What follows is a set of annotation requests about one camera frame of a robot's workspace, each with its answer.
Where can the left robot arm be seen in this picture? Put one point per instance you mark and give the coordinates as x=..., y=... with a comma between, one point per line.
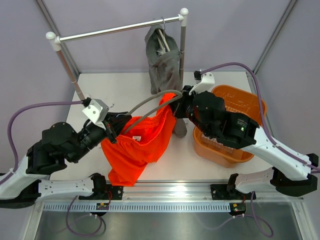
x=60, y=144

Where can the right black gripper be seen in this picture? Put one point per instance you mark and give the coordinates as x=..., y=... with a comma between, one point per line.
x=176, y=107

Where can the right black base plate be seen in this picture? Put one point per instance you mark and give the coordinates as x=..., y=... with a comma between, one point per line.
x=224, y=191

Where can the clothes rack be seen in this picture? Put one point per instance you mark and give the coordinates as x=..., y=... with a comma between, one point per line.
x=56, y=41

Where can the grey shorts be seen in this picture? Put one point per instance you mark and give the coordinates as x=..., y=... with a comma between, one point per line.
x=164, y=69

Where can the white clothes hanger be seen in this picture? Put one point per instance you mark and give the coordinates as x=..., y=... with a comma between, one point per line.
x=166, y=43

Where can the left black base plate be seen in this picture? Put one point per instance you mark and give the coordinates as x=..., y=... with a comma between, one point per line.
x=117, y=192

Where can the grey clothes hanger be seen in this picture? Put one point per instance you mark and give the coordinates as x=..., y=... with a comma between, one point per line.
x=141, y=105

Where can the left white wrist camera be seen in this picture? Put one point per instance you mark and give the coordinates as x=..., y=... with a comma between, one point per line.
x=96, y=111

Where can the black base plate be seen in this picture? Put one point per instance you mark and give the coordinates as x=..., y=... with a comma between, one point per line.
x=224, y=191
x=117, y=192

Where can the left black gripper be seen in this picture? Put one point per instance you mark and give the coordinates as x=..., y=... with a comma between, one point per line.
x=114, y=123

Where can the white slotted cable duct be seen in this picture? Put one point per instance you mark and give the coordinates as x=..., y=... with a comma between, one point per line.
x=140, y=207

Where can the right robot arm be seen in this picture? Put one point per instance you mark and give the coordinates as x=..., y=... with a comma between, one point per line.
x=290, y=172

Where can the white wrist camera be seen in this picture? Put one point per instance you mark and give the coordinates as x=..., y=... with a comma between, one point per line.
x=96, y=111
x=204, y=82

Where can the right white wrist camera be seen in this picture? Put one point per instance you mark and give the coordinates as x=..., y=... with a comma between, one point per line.
x=204, y=82

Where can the orange plastic basket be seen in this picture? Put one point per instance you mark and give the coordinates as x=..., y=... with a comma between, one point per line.
x=238, y=101

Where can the aluminium rail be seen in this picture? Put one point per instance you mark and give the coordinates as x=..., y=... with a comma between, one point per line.
x=154, y=191

